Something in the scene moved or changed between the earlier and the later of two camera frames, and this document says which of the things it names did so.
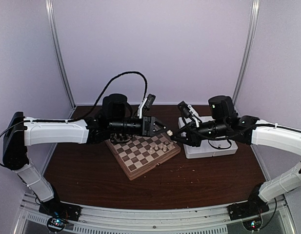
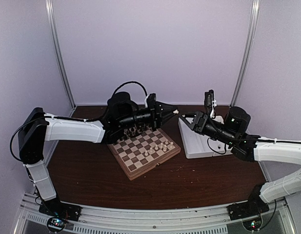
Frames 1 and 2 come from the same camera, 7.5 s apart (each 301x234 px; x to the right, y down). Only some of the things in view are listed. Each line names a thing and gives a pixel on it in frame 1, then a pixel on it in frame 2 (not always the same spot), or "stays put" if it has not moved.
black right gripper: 192,138 to 200,121
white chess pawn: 171,146 stays put
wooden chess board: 141,153 stays put
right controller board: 252,224 stays put
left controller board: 56,224 stays put
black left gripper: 148,123 to 157,113
